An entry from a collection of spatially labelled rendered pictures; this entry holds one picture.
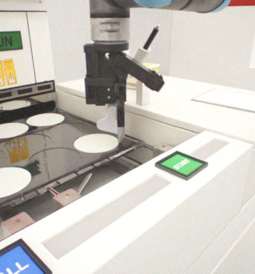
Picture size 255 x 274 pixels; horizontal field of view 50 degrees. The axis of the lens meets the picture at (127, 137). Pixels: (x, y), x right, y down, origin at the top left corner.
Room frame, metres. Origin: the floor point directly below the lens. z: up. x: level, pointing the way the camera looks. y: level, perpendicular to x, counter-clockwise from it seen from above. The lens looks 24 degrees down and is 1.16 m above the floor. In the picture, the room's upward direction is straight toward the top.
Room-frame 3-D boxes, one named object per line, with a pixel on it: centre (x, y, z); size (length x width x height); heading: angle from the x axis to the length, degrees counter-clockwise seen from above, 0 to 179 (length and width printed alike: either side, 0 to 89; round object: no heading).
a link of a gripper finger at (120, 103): (0.54, 0.02, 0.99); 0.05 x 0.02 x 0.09; 0
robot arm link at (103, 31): (0.56, 0.03, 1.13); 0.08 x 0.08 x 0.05
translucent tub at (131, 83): (0.81, -0.04, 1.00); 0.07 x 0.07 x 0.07; 50
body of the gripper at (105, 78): (0.56, 0.04, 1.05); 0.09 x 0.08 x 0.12; 90
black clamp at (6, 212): (0.32, 0.17, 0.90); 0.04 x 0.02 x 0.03; 46
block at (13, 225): (0.27, 0.13, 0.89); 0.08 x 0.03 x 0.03; 46
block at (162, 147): (0.51, -0.09, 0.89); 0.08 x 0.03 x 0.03; 46
